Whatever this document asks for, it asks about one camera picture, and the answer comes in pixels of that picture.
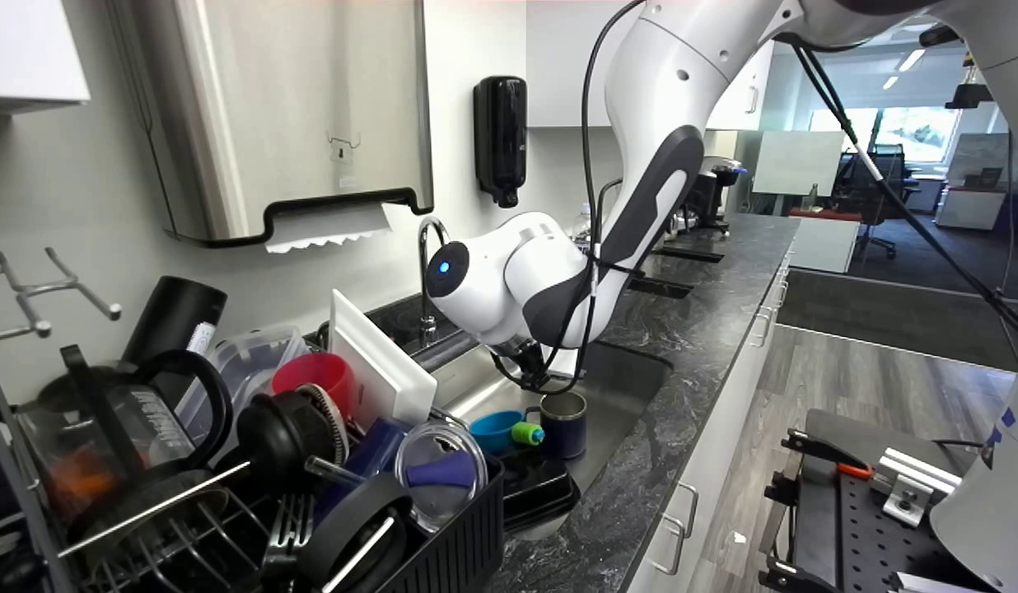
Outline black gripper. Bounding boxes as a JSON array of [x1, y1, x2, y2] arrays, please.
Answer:
[[503, 334, 584, 395]]

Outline stainless steel sink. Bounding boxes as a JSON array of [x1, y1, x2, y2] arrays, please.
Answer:
[[410, 326, 674, 496]]

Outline black plastic food container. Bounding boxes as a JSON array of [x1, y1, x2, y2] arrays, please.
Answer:
[[494, 441, 584, 524]]

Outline chrome gooseneck faucet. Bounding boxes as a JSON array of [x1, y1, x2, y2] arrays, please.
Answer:
[[416, 214, 454, 338]]

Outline black counter mat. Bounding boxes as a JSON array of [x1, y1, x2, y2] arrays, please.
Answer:
[[625, 272, 698, 304]]

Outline white rectangular plastic board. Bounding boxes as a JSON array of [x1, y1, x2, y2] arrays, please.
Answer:
[[325, 287, 439, 428]]

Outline blue cup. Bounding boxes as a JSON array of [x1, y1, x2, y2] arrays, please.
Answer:
[[339, 417, 407, 488]]

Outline white lower cabinets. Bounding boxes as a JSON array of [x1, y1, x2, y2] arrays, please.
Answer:
[[620, 258, 796, 593]]

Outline black dish rack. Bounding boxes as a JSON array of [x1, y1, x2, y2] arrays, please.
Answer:
[[0, 465, 510, 593]]

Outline red bowl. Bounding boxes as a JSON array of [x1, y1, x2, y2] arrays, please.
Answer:
[[267, 349, 363, 426]]

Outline black coffee machine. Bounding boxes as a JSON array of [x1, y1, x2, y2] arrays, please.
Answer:
[[682, 160, 745, 237]]

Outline black round utensil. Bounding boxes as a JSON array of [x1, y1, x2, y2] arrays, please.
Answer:
[[235, 388, 352, 490]]

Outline clear plastic container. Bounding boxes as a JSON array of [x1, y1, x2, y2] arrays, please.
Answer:
[[181, 323, 312, 441]]

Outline white upper cabinet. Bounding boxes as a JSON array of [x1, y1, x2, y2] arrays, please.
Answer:
[[0, 0, 91, 110], [522, 0, 768, 131]]

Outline black fork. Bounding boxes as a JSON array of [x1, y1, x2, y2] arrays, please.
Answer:
[[260, 490, 320, 586]]

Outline white low cabinet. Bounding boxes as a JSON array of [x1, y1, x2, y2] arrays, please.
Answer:
[[787, 206, 862, 272]]

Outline white whiteboard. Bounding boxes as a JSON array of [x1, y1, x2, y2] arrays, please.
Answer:
[[751, 129, 850, 200]]

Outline black breadboard table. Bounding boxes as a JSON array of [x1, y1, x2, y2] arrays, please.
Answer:
[[753, 407, 997, 593]]

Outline steel paper towel dispenser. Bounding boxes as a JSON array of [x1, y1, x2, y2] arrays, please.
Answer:
[[125, 0, 439, 258]]

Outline dark office chair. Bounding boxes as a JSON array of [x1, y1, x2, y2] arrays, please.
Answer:
[[834, 144, 914, 265]]

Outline black tumbler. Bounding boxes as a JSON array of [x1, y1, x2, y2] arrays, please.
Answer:
[[122, 272, 230, 372]]

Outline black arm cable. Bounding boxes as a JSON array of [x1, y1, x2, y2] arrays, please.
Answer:
[[487, 0, 652, 401]]

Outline black wall soap dispenser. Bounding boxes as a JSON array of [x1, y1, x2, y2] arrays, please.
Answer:
[[470, 71, 530, 211]]

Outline black ring lid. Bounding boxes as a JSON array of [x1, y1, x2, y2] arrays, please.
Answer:
[[296, 472, 419, 593]]

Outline red handled tool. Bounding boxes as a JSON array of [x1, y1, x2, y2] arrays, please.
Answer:
[[776, 428, 880, 485]]

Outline aluminium bracket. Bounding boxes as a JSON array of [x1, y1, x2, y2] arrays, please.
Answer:
[[874, 443, 965, 527]]

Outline silver utensil handle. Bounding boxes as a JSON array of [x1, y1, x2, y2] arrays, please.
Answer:
[[51, 457, 256, 564]]

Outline camera on black stand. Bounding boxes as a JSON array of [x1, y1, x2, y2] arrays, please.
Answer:
[[914, 18, 997, 110]]

